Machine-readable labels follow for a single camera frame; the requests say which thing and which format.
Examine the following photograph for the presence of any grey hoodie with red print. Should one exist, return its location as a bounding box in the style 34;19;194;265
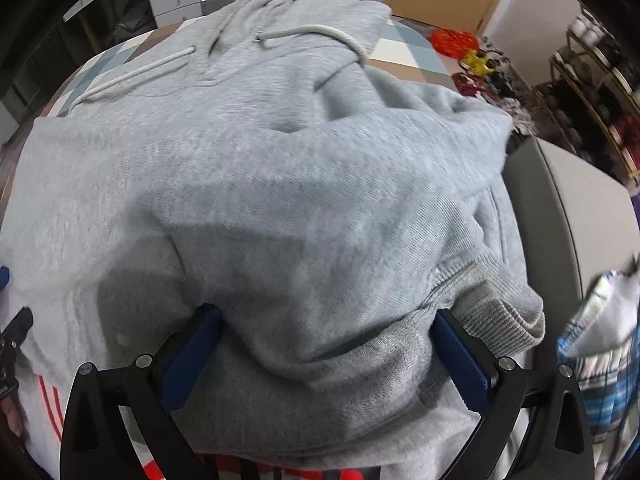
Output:
1;0;544;479

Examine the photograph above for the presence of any blue plaid cloth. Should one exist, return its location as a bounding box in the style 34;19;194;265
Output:
555;270;639;479

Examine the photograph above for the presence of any grey storage box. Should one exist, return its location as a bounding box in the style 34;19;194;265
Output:
503;138;639;370

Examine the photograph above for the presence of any metal shelf rack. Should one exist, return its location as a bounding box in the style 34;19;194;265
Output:
534;6;639;193

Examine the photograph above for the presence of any orange red toy pile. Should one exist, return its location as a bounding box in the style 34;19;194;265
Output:
428;28;480;60

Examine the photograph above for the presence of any checked bed cover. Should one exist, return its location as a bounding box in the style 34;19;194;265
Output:
40;18;457;117

